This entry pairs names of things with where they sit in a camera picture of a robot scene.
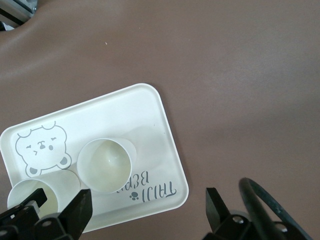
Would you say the aluminium camera post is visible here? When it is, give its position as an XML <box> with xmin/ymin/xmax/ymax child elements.
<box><xmin>0</xmin><ymin>0</ymin><xmax>38</xmax><ymax>32</ymax></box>

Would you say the cream tray with bear print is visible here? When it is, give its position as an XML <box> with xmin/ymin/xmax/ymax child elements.
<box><xmin>0</xmin><ymin>83</ymin><xmax>190</xmax><ymax>235</ymax></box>

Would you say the white paper-like cup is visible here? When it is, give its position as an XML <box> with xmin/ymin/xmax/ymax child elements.
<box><xmin>6</xmin><ymin>169</ymin><xmax>82</xmax><ymax>221</ymax></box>
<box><xmin>76</xmin><ymin>137</ymin><xmax>138</xmax><ymax>195</ymax></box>

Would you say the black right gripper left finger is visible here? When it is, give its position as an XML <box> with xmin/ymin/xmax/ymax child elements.
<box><xmin>34</xmin><ymin>188</ymin><xmax>94</xmax><ymax>240</ymax></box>

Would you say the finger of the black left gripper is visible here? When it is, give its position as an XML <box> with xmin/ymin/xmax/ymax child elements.
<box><xmin>0</xmin><ymin>188</ymin><xmax>48</xmax><ymax>240</ymax></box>

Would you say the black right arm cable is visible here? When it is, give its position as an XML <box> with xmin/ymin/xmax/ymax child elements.
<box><xmin>238</xmin><ymin>177</ymin><xmax>315</xmax><ymax>240</ymax></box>

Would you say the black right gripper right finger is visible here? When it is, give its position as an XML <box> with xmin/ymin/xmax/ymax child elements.
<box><xmin>202</xmin><ymin>187</ymin><xmax>252</xmax><ymax>240</ymax></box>

